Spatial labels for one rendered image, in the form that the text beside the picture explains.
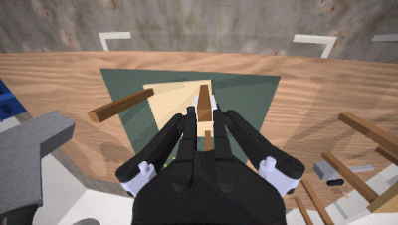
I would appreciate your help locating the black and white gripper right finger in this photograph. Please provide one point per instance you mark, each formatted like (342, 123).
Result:
(277, 167)

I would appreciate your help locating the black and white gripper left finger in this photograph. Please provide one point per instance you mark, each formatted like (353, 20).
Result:
(140, 169)

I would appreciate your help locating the light grey rectangular bar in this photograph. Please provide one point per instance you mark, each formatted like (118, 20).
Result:
(361, 168)

